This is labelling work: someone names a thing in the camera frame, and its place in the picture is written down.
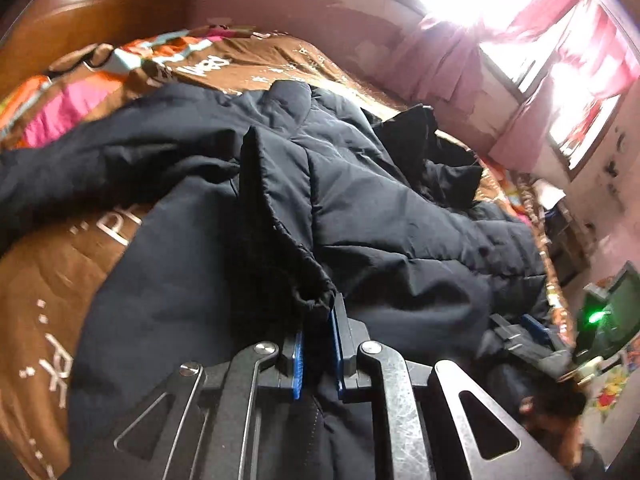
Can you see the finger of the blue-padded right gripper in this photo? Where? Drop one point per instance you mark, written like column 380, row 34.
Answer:
column 510, row 334
column 537, row 331

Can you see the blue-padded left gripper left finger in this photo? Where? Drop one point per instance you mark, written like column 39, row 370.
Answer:
column 200, row 422

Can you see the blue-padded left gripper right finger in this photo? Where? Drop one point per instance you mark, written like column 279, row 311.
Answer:
column 431, row 422

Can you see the dark navy padded jacket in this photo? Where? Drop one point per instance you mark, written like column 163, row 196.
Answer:
column 260, row 209

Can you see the dark bedside cabinet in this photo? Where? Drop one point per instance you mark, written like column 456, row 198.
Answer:
column 568, row 245

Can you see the white paper on cabinet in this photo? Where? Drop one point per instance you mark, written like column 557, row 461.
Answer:
column 548, row 195

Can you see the pink curtain right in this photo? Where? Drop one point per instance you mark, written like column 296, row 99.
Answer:
column 520, row 145

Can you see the pink curtain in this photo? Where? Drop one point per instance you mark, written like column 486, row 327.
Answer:
column 520, row 145
column 438, row 62

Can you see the brown colourful cartoon bedspread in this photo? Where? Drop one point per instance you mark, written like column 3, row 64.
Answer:
column 50, row 276

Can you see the pink curtain left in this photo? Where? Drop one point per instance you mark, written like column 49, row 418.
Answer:
column 438, row 62

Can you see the dark-framed window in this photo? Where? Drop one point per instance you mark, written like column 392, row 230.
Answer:
column 577, row 42

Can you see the brown wooden headboard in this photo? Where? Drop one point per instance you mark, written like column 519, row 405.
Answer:
column 40, row 31

